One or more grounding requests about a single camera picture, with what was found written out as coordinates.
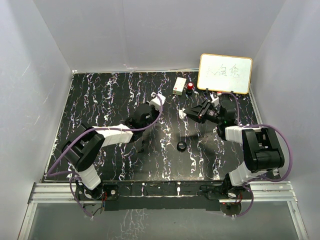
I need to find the black round earbud case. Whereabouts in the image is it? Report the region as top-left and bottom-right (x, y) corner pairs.
(176, 141), (187, 152)

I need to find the aluminium frame rail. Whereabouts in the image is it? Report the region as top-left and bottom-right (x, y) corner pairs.
(18, 181), (309, 240)

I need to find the red capped small bottle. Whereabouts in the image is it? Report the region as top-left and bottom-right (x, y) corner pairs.
(185, 82), (194, 96)

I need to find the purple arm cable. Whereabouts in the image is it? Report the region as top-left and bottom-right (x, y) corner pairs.
(219, 91), (293, 220)
(46, 92), (165, 220)

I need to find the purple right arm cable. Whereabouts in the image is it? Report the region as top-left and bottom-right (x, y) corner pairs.
(219, 91), (293, 220)

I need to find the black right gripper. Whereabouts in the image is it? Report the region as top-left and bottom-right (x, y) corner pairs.
(184, 99), (224, 125)

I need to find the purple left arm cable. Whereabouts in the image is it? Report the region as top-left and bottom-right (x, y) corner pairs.
(46, 92), (165, 220)

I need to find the yellow framed whiteboard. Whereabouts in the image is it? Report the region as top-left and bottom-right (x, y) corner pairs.
(197, 53), (253, 95)

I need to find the green white cardboard box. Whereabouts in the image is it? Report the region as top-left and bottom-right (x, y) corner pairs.
(172, 77), (187, 96)

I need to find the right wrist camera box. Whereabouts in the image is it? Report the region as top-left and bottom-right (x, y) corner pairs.
(210, 92), (222, 107)

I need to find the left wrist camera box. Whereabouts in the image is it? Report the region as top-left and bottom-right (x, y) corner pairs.
(149, 92), (166, 112)

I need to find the white earbud charging case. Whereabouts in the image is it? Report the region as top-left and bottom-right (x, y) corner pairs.
(178, 108), (187, 120)

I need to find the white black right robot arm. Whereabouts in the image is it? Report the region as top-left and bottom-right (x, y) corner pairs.
(179, 100), (285, 199)

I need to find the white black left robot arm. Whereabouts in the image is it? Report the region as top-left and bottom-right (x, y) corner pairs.
(59, 100), (164, 200)

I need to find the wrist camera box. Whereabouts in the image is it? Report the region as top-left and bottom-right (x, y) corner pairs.
(149, 92), (166, 112)
(210, 92), (222, 107)

